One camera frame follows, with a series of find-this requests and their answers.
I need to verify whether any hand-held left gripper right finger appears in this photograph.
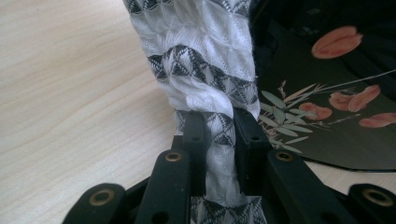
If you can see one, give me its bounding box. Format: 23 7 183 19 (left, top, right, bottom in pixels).
232 106 276 198

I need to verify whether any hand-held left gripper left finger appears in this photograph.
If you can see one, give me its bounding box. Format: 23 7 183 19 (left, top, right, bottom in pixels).
172 110 210 198

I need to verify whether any white black patterned cloth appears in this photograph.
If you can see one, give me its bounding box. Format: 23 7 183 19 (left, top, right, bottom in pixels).
121 0 269 224

